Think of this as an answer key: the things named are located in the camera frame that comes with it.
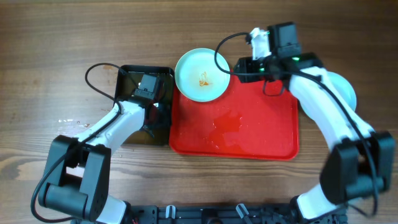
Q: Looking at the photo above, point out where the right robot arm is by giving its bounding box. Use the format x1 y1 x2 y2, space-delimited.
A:
233 53 395 223

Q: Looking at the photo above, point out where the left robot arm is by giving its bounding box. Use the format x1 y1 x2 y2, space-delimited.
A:
30 100 172 223

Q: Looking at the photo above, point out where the red plastic tray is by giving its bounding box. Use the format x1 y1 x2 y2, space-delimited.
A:
169 77 300 161

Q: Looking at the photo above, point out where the black water tray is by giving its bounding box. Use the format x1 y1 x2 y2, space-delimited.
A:
114 65 175 146

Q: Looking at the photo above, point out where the white plate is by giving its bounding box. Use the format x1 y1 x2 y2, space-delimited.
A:
291 67 357 122
175 48 230 102

